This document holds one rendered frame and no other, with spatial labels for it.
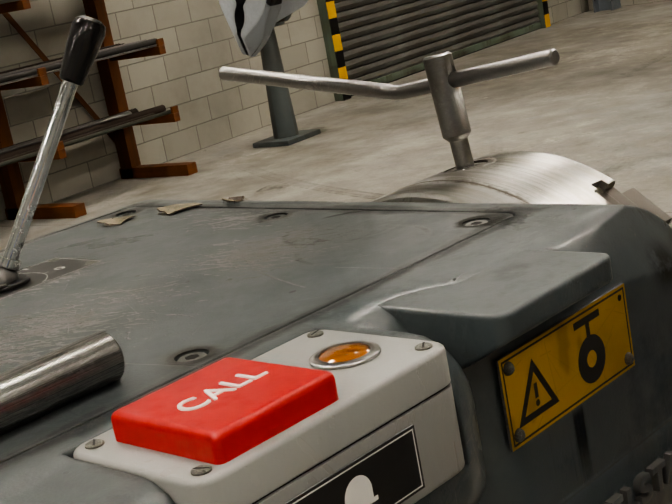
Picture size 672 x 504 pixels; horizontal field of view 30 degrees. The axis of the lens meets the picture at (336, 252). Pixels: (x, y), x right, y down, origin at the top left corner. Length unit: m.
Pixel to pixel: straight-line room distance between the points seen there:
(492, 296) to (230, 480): 0.18
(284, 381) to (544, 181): 0.47
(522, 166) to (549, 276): 0.36
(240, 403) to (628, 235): 0.29
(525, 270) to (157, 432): 0.21
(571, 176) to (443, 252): 0.29
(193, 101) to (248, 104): 0.67
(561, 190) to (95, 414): 0.47
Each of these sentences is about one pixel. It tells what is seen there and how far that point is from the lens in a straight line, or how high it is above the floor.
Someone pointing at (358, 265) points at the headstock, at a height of 1.25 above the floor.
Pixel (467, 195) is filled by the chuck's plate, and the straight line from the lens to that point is 0.86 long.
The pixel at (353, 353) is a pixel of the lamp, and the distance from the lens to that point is 0.49.
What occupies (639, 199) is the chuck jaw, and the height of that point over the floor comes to 1.19.
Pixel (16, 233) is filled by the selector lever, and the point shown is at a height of 1.28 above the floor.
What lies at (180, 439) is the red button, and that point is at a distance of 0.43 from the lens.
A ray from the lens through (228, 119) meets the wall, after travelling 10.51.
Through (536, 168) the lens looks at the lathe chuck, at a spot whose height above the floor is 1.23.
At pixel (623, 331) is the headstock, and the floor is 1.20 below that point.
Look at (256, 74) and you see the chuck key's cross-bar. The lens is 1.06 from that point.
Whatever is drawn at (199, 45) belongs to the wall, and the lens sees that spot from 10.33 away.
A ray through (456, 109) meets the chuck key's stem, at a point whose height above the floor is 1.28.
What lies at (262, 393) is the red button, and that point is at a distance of 0.45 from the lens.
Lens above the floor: 1.41
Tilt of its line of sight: 14 degrees down
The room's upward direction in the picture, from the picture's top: 11 degrees counter-clockwise
